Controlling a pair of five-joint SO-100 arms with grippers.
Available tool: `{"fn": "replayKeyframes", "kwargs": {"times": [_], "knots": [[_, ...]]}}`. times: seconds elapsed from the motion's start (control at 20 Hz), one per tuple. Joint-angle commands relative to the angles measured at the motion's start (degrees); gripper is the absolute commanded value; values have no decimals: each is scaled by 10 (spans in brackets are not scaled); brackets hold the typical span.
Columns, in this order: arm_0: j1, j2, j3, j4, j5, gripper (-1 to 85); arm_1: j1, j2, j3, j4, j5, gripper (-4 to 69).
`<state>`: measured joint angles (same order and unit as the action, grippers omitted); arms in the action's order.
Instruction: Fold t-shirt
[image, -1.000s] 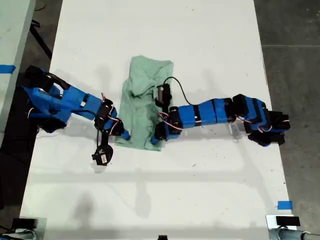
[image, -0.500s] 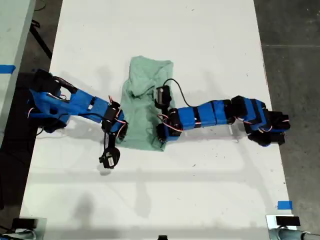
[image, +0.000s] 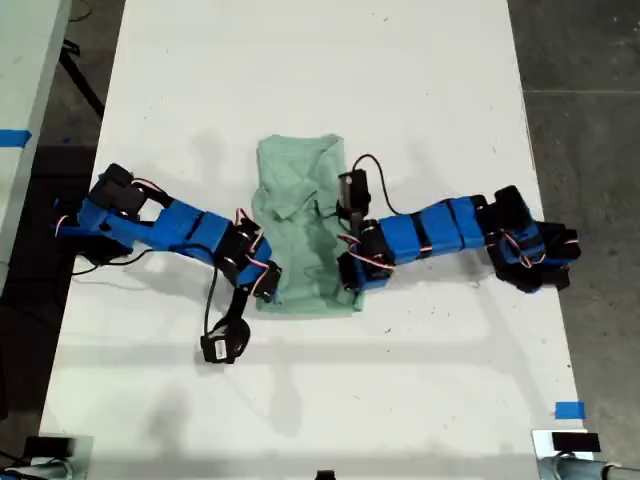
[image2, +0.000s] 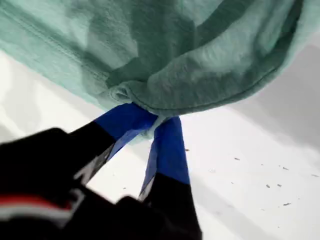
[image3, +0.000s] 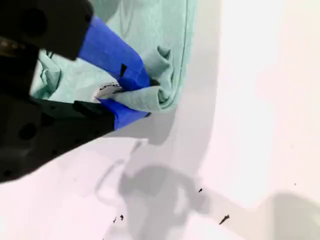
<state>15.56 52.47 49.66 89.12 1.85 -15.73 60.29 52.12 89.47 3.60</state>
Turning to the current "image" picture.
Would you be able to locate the black camera box white label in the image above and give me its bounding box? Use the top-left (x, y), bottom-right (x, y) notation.
top-left (199, 319), bottom-right (251, 365)

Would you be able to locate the small black box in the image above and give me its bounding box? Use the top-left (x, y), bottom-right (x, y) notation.
top-left (551, 432), bottom-right (601, 454)
top-left (23, 435), bottom-right (76, 457)

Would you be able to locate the black stand leg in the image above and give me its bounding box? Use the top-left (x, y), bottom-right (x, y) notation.
top-left (58, 42), bottom-right (107, 120)

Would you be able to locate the silver metal plate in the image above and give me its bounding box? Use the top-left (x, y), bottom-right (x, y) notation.
top-left (530, 428), bottom-right (596, 462)
top-left (37, 434), bottom-right (95, 480)

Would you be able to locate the grey metal stand foot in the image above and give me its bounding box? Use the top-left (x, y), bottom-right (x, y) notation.
top-left (0, 458), bottom-right (76, 480)
top-left (537, 453), bottom-right (640, 480)

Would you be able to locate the thin black cable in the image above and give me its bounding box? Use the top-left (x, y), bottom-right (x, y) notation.
top-left (71, 248), bottom-right (152, 277)

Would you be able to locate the pale green t-shirt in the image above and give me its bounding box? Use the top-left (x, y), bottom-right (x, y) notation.
top-left (250, 133), bottom-right (366, 320)

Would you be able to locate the black camera box grey face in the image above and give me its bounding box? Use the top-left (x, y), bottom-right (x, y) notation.
top-left (337, 169), bottom-right (372, 221)

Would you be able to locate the black camera cable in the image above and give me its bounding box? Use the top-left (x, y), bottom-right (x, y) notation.
top-left (352, 153), bottom-right (419, 217)
top-left (202, 267), bottom-right (221, 341)

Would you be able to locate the white side table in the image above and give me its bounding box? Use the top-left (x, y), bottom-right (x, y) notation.
top-left (0, 0), bottom-right (72, 286)

